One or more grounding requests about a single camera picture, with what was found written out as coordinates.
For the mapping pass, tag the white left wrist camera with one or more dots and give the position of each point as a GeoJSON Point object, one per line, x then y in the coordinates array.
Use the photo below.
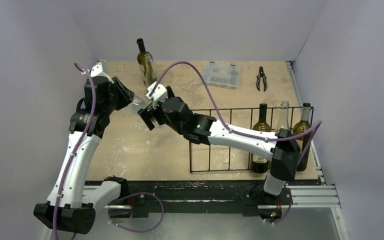
{"type": "Point", "coordinates": [100, 70]}

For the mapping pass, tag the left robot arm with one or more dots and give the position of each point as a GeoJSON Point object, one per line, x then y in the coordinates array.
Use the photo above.
{"type": "Point", "coordinates": [67, 207]}

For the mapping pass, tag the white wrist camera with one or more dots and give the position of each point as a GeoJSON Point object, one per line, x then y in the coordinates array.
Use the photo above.
{"type": "Point", "coordinates": [100, 70]}
{"type": "Point", "coordinates": [159, 95]}

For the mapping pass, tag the square clear liquor bottle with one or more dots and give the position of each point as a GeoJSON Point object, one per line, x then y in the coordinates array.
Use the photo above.
{"type": "Point", "coordinates": [139, 103]}

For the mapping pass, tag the tall clear glass bottle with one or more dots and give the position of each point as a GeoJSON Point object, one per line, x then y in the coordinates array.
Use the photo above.
{"type": "Point", "coordinates": [150, 75]}

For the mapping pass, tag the clear wine bottle dark label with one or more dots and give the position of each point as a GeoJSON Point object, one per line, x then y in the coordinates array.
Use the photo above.
{"type": "Point", "coordinates": [283, 118]}

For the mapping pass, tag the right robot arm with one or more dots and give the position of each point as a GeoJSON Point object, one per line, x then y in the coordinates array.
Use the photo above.
{"type": "Point", "coordinates": [279, 148]}

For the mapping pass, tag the green wine bottle back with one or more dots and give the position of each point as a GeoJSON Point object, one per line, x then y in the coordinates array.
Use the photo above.
{"type": "Point", "coordinates": [141, 60]}

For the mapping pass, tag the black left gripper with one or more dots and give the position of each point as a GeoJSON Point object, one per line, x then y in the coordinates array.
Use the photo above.
{"type": "Point", "coordinates": [126, 95]}

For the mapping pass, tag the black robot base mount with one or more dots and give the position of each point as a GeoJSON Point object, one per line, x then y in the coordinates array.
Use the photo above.
{"type": "Point", "coordinates": [244, 197]}

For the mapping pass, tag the black handled pliers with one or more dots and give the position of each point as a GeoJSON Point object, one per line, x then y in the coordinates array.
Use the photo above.
{"type": "Point", "coordinates": [261, 80]}

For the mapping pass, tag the green wine bottle front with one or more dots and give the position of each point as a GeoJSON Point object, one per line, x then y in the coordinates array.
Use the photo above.
{"type": "Point", "coordinates": [258, 164]}

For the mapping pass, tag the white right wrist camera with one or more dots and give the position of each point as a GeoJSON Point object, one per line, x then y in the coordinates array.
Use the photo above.
{"type": "Point", "coordinates": [159, 95]}

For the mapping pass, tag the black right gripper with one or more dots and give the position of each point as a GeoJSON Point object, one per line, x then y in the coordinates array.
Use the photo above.
{"type": "Point", "coordinates": [148, 114]}

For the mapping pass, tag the clear plastic organizer box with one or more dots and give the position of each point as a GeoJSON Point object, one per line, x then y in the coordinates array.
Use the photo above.
{"type": "Point", "coordinates": [221, 75]}

